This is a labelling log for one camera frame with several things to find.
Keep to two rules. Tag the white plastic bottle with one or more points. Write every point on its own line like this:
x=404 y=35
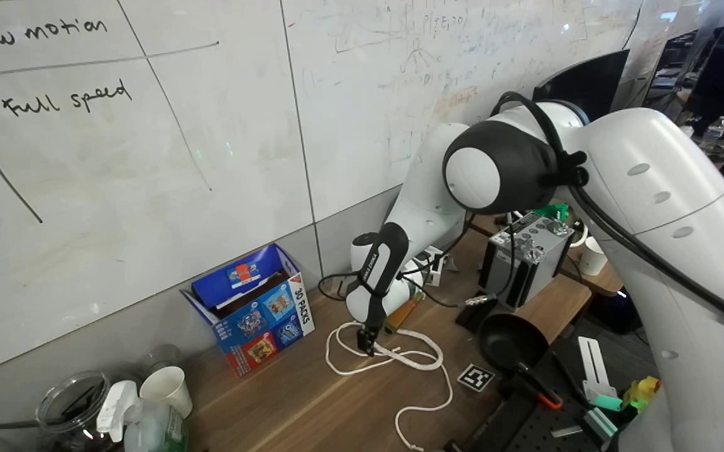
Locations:
x=715 y=134

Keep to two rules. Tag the white product box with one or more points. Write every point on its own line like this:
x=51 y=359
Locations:
x=427 y=266

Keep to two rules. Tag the blue snack variety box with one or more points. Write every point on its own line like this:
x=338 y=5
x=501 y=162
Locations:
x=252 y=310

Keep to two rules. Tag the green plastic part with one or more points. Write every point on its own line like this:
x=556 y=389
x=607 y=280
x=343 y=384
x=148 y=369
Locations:
x=555 y=211

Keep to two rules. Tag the black perforated breadboard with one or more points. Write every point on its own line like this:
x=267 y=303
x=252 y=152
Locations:
x=530 y=427

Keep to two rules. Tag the black flat mat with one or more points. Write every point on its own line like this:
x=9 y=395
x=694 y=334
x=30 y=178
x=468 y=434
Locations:
x=477 y=311

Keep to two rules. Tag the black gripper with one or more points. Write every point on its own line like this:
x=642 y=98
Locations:
x=373 y=321

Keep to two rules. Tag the black white fiducial tag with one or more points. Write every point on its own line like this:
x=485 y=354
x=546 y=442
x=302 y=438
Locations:
x=477 y=378

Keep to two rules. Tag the white and green tool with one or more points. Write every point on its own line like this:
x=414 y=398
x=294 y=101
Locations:
x=594 y=365

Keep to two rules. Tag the yellow green plastic object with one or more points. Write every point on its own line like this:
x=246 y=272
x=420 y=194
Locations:
x=642 y=393

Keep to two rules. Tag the grey appliance with foil knobs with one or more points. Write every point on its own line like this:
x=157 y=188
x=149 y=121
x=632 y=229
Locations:
x=521 y=260

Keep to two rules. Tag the teal plastic block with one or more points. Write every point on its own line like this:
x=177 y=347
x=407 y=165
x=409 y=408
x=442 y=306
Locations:
x=605 y=403
x=601 y=424

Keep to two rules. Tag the grey metal bar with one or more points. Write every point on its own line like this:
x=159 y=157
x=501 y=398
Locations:
x=568 y=430

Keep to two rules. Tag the clear glass jar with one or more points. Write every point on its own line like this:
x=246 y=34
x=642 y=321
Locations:
x=70 y=414

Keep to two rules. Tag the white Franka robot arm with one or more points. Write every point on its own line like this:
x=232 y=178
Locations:
x=654 y=190

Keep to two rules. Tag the black round pan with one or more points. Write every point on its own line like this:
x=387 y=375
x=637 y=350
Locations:
x=510 y=341

